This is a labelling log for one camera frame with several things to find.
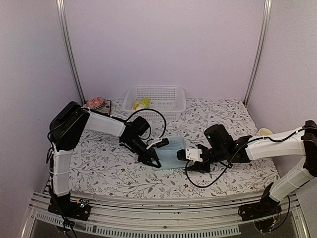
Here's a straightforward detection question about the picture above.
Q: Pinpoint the left aluminium frame post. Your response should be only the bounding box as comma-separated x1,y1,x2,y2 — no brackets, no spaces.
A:
56,0,85,104

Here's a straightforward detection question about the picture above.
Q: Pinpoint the aluminium frame post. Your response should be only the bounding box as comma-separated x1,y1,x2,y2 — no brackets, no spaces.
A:
56,0,85,104
243,0,272,108

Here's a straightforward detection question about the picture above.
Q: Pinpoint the aluminium front rail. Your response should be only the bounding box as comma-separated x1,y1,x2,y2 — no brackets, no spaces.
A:
21,190,310,238

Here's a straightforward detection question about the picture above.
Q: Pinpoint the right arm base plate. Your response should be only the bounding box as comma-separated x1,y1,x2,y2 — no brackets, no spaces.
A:
238,202,282,221

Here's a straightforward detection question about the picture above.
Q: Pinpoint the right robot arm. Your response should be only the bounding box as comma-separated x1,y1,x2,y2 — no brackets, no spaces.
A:
176,120,317,216

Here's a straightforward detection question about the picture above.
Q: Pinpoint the white plastic basket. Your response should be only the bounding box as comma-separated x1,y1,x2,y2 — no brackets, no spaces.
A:
122,86,186,121

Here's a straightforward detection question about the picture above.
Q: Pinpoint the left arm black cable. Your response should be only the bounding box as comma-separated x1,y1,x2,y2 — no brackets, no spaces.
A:
125,108,167,139

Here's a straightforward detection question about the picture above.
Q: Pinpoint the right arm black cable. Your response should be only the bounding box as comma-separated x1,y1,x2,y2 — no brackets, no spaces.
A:
185,141,251,188

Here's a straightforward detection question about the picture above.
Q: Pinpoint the floral patterned tablecloth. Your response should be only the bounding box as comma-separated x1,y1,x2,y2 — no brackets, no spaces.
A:
68,99,279,199

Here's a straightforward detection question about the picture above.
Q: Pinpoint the green and white towel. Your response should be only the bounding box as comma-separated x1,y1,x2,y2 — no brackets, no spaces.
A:
132,97,151,111

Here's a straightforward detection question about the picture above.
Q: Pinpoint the light blue towel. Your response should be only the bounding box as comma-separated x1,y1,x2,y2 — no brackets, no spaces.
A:
152,136,186,171

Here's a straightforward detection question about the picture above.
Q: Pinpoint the right aluminium frame post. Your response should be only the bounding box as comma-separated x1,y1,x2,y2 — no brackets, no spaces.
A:
243,0,272,108

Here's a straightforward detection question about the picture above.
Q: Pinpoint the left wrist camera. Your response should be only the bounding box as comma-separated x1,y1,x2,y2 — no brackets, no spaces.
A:
131,117,151,140

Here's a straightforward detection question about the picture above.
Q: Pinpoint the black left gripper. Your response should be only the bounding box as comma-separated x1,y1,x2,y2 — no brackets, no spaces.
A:
123,136,161,168

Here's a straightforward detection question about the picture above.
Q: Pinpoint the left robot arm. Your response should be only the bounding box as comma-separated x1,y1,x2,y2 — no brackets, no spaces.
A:
47,101,169,215

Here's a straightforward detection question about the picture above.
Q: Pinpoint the cream ceramic mug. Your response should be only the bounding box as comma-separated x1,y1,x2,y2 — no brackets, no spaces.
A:
258,128,273,136

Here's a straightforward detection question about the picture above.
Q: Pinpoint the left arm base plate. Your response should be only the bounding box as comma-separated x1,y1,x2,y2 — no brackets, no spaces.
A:
48,197,91,221

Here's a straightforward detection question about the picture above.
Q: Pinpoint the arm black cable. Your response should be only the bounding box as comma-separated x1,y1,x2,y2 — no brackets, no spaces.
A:
125,108,167,139
185,141,251,188

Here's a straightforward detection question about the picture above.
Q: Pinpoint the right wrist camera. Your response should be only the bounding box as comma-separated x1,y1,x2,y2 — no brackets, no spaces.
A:
204,124,234,149

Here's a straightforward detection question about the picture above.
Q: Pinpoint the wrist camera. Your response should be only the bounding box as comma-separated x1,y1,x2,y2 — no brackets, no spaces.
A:
204,124,234,149
131,117,151,140

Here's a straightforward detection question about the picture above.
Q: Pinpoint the floral embroidered placemat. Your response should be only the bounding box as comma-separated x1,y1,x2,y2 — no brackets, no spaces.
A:
83,99,112,115

